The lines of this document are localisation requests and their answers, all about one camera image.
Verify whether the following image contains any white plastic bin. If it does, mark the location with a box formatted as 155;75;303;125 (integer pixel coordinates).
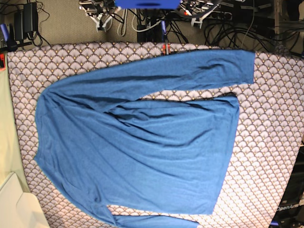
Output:
0;172;49;228

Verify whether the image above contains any fan-patterned tablecloth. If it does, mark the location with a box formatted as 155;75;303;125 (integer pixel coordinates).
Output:
7;42;304;228

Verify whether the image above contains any blue box at top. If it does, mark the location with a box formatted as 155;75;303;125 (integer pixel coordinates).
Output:
115;0;180;10

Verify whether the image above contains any blue-handled clamp left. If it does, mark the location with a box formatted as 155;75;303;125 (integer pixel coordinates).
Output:
0;24;18;52

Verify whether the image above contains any blue long-sleeve T-shirt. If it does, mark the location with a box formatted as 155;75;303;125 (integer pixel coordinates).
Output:
35;50;255;228

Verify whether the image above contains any grey looped cable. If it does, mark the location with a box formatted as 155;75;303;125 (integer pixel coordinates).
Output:
117;9;127;37

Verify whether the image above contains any black OpenArm base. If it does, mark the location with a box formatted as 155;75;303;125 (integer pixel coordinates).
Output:
269;145;304;228

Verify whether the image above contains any red clamp on table edge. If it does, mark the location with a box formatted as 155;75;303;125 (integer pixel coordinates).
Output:
161;43;171;56

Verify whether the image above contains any black power adapter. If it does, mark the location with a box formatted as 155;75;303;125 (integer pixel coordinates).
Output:
13;2;38;41

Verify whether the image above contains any black power strip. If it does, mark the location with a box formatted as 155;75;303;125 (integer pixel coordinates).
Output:
202;11;233;21

